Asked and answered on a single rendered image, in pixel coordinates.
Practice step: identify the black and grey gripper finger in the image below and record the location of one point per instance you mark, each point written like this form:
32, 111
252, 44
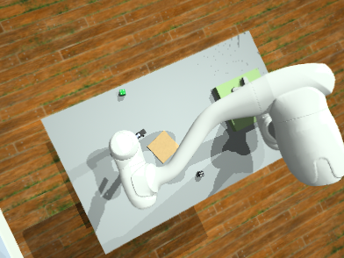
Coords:
140, 133

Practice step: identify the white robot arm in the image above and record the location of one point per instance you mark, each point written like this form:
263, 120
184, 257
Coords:
298, 124

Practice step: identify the tan rectangular mat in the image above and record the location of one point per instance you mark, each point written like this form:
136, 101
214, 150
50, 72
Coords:
163, 146

